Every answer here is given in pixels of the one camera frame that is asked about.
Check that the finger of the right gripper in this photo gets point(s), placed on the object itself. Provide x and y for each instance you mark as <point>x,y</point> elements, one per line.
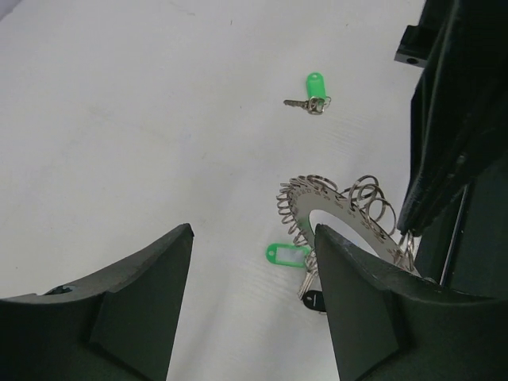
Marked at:
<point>458,113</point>

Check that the black tag key on ring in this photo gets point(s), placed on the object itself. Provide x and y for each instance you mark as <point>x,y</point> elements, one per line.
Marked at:
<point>314,300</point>

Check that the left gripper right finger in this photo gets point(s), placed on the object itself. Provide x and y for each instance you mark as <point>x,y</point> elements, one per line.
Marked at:
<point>387,324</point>

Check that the loose key green tag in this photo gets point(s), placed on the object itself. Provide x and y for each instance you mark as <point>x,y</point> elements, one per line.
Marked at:
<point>317,99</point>

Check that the green tag key on ring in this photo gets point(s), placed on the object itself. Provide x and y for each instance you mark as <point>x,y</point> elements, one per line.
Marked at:
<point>295,256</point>

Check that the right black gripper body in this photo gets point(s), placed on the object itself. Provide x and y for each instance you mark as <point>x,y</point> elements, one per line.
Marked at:
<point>465,247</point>

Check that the metal disc keyring organizer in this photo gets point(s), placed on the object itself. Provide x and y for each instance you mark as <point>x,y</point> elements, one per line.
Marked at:
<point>363,207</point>

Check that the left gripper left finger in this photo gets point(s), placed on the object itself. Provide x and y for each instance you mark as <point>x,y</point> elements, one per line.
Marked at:
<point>118,323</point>

